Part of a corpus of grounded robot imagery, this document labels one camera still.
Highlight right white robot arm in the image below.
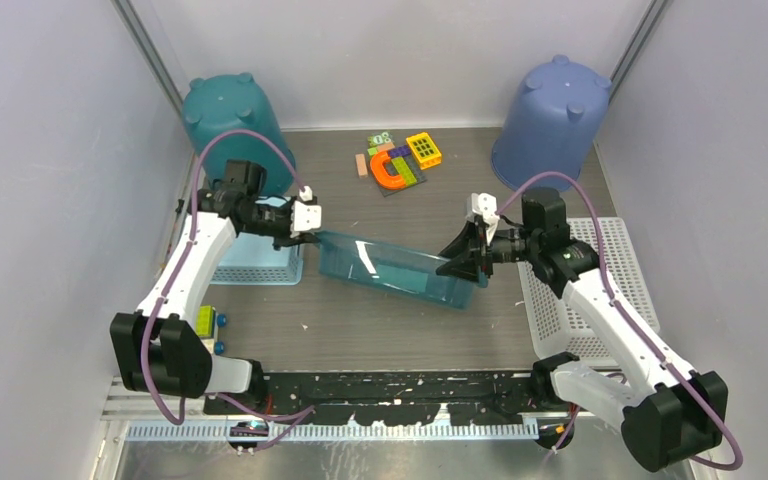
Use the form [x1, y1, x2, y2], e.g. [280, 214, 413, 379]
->
[436, 187, 728, 472]

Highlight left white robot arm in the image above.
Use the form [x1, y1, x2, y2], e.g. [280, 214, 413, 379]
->
[110, 160, 322, 414]

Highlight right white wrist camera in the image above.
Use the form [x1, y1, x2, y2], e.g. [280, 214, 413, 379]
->
[465, 193, 500, 230]

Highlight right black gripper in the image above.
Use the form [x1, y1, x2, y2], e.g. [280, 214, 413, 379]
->
[436, 218, 539, 283]

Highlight toy train blocks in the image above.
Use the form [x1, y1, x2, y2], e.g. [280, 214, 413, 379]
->
[195, 305, 227, 355]

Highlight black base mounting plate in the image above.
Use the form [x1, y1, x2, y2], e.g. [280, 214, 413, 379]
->
[232, 370, 572, 426]

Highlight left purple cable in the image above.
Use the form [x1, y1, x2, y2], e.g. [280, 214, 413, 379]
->
[140, 129, 319, 453]

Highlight blue plastic bucket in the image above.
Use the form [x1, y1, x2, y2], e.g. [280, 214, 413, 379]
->
[491, 55, 613, 190]

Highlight light blue basket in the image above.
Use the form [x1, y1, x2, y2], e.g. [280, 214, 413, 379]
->
[211, 233, 303, 286]

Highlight white plastic basket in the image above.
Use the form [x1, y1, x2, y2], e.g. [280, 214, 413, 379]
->
[518, 217, 660, 370]

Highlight beige toy block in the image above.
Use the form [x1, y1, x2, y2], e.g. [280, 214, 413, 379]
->
[355, 153, 368, 178]

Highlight teal bottom basket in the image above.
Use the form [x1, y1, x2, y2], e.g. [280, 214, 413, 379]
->
[317, 230, 488, 310]

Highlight yellow grid toy block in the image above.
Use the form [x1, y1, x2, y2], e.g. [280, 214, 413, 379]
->
[406, 132, 443, 170]

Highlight teal plastic bucket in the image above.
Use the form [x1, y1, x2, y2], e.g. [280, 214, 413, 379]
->
[182, 72, 296, 196]

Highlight orange horseshoe toy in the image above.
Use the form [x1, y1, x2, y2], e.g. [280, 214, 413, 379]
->
[369, 151, 407, 191]

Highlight lime green building brick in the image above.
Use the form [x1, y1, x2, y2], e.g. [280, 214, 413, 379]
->
[391, 157, 417, 187]

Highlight green patterned toy tile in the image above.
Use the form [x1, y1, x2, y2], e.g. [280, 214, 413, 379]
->
[367, 131, 392, 148]

